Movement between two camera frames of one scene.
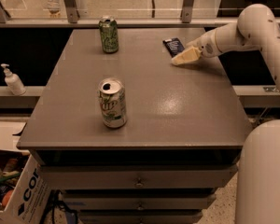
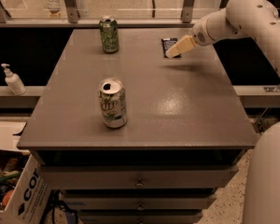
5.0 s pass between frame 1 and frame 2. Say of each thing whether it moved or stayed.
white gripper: moved
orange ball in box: stayed
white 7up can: stayed
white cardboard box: stayed
